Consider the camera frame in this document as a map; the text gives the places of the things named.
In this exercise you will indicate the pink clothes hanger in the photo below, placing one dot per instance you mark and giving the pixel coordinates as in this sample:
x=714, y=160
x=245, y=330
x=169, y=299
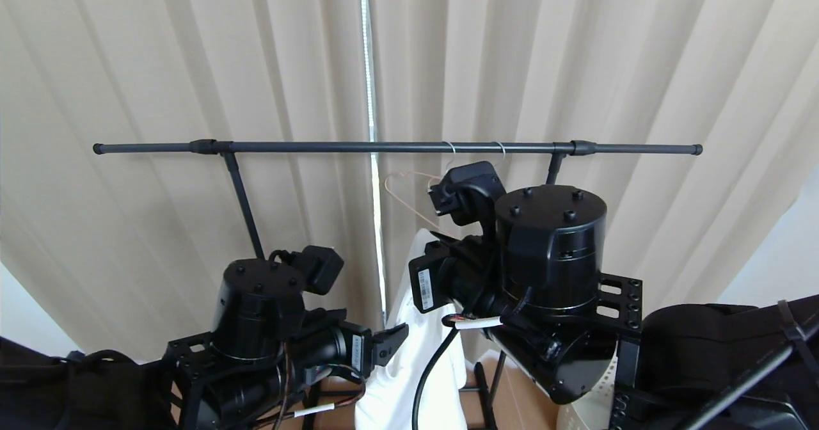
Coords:
x=503, y=151
x=416, y=174

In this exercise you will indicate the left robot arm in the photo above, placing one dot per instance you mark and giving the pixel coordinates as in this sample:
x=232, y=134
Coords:
x=256, y=308

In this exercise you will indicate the white printed shirt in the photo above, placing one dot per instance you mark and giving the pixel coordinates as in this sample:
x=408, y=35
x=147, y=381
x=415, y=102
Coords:
x=397, y=379

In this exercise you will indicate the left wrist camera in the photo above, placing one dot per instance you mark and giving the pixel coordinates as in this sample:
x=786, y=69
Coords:
x=320, y=269

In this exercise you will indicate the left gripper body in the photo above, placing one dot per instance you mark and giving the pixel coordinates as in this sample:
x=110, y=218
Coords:
x=333, y=347

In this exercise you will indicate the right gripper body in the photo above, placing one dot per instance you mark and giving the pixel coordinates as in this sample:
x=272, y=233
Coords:
x=470, y=276

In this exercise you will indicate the black clothes rack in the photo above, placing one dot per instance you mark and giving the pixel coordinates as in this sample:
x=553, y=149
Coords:
x=320, y=147

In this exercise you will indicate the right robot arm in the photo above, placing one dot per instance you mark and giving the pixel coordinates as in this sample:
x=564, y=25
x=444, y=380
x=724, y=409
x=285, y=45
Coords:
x=550, y=251

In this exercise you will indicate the white laundry basket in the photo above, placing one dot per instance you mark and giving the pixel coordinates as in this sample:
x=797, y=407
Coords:
x=579, y=411

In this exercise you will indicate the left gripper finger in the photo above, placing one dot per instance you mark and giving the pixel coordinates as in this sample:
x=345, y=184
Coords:
x=389, y=343

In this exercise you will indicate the beige curtain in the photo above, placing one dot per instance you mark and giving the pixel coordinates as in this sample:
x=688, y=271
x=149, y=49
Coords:
x=128, y=65

